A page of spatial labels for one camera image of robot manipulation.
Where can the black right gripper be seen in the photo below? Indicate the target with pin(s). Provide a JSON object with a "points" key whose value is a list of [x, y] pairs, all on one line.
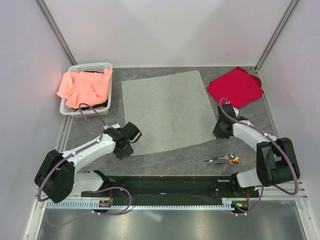
{"points": [[217, 133]]}

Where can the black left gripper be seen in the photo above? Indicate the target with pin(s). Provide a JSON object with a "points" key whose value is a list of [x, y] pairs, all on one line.
{"points": [[129, 151]]}

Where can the grey cloth napkin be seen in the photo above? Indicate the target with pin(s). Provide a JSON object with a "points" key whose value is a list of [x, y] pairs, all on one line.
{"points": [[171, 111]]}

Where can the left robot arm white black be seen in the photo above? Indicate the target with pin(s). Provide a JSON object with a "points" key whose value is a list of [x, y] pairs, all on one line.
{"points": [[59, 174]]}

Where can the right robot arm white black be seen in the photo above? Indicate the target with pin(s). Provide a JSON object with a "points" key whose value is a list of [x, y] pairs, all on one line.
{"points": [[276, 161]]}

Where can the red folded napkin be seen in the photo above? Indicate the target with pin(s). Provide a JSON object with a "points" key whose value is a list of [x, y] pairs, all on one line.
{"points": [[238, 86]]}

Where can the silver spoon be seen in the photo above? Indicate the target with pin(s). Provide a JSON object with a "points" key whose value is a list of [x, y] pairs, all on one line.
{"points": [[213, 164]]}

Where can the salmon pink cloth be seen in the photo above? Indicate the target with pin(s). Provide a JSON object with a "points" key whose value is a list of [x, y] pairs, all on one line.
{"points": [[91, 88]]}

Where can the white plastic basket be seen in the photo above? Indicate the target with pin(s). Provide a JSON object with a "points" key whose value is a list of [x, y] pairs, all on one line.
{"points": [[102, 109]]}

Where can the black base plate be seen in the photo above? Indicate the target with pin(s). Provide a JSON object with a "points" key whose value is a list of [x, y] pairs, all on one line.
{"points": [[211, 186]]}

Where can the white slotted cable duct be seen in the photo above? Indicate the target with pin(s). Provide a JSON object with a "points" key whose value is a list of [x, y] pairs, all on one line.
{"points": [[90, 204]]}

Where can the right aluminium frame post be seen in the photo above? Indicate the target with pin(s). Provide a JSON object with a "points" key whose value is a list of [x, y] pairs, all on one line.
{"points": [[276, 33]]}

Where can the aluminium frame post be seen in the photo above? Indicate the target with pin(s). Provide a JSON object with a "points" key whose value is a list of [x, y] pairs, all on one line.
{"points": [[45, 11], [276, 33]]}

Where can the left aluminium frame post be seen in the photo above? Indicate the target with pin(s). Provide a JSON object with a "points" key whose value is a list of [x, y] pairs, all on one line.
{"points": [[45, 11]]}

